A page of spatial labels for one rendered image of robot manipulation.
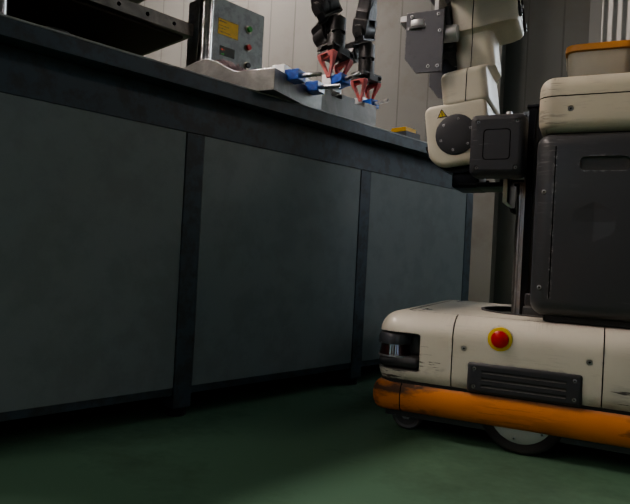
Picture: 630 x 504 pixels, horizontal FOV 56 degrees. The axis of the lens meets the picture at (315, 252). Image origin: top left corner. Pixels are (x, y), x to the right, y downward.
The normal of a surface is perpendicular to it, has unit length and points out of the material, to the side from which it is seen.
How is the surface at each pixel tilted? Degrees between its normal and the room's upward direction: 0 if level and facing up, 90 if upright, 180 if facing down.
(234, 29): 90
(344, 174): 90
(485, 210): 90
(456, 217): 90
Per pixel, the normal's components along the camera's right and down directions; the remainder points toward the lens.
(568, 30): -0.43, -0.03
